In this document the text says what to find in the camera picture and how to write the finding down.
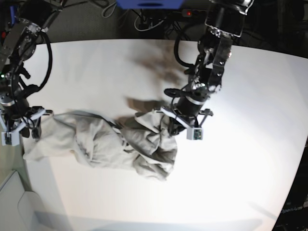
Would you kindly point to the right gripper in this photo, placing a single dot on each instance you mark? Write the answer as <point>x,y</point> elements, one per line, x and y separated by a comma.
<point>27,126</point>

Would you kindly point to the grey t-shirt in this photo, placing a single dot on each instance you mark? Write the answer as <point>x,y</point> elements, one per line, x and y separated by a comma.
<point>142,143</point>

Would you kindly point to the blue box at top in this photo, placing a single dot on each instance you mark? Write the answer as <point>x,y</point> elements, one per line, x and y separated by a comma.
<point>149,4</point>

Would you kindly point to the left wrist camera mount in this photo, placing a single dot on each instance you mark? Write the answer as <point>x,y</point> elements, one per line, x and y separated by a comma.
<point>194,130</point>

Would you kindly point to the black power strip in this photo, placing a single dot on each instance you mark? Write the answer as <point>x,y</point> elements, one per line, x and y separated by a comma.
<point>194,14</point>

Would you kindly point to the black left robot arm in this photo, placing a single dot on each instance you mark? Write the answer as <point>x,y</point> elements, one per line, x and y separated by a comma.
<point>224,22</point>

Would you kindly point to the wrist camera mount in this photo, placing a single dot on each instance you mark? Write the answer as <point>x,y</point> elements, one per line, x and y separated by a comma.
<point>194,130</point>
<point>8,137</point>

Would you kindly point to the grey side table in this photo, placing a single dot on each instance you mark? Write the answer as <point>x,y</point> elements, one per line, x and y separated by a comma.
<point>16,211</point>

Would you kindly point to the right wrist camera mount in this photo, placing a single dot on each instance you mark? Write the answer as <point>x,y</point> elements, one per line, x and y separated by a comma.
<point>8,137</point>

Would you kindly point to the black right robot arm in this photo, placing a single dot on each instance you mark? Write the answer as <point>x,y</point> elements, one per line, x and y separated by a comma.
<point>22,24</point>

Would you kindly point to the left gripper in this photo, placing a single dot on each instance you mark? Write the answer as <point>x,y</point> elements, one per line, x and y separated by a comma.
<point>175,127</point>

